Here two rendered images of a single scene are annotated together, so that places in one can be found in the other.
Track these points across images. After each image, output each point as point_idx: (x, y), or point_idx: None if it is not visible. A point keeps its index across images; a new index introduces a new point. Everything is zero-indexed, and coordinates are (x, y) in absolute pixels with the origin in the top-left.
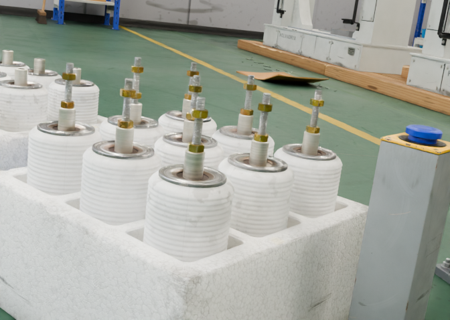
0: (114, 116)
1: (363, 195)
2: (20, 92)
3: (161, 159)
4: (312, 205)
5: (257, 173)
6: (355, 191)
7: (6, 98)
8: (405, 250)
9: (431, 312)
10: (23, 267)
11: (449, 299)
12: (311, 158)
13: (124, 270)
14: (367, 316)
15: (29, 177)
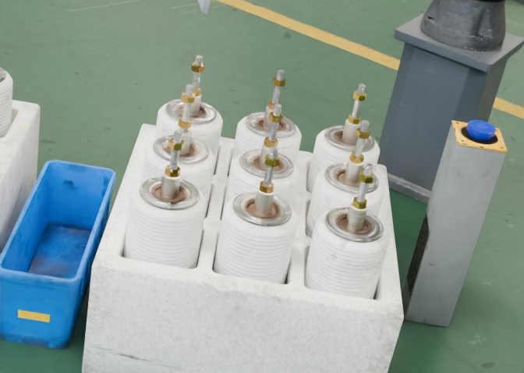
0: (156, 147)
1: (214, 78)
2: None
3: None
4: None
5: (369, 194)
6: (202, 75)
7: None
8: (473, 221)
9: (398, 223)
10: (170, 340)
11: (395, 203)
12: (365, 150)
13: (329, 321)
14: (436, 271)
15: (150, 254)
